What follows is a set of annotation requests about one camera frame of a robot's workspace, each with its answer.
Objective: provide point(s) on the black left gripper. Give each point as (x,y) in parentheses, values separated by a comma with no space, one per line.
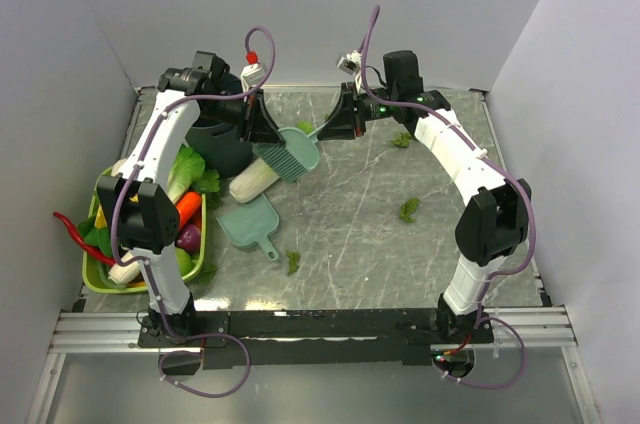
(261,127)

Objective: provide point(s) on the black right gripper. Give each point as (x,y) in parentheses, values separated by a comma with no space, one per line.
(343,120)

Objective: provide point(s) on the teal hand brush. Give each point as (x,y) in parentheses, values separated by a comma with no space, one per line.
(298,155)

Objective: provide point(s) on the long green napa cabbage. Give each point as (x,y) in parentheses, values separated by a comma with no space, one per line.
(251,182)

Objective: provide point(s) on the teal dustpan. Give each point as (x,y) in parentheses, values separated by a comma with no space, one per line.
(252,224)

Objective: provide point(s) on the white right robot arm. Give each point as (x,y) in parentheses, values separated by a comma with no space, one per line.
(494,221)

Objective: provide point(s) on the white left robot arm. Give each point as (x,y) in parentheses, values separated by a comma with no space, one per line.
(142,219)

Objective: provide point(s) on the dark grey waste bin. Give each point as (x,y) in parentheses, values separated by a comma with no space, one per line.
(217,141)

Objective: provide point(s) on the green leaf scrap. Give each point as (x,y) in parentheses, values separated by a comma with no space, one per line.
(293,259)
(402,140)
(305,126)
(408,209)

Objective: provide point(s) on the green leaf scrap back right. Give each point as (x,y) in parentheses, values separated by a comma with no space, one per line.
(402,140)

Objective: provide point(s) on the green leafy lettuce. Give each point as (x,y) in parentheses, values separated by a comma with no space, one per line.
(188,167)

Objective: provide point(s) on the green leaf scrap centre right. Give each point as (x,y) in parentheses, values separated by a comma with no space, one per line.
(408,209)

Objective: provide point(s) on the orange carrot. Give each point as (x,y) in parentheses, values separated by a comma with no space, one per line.
(188,206)

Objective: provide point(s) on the green leaf scrap front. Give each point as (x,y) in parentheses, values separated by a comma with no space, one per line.
(293,259)

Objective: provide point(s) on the purple onion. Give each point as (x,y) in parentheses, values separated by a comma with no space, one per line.
(189,239)

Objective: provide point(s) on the round green cabbage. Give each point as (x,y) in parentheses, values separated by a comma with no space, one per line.
(184,261)

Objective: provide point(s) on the red chili pepper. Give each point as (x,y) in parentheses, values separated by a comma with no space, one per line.
(79,240)

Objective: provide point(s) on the green vegetable basket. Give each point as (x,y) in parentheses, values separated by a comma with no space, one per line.
(102,279)

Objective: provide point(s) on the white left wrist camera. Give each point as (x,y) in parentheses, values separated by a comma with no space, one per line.
(253,73)

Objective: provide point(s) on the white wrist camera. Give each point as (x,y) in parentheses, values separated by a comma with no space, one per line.
(253,73)
(350,63)

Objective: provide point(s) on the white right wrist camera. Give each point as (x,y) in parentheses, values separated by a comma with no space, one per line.
(350,63)

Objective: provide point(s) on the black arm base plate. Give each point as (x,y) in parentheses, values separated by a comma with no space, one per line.
(305,337)

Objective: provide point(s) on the aluminium rail frame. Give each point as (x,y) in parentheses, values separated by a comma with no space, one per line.
(116,333)

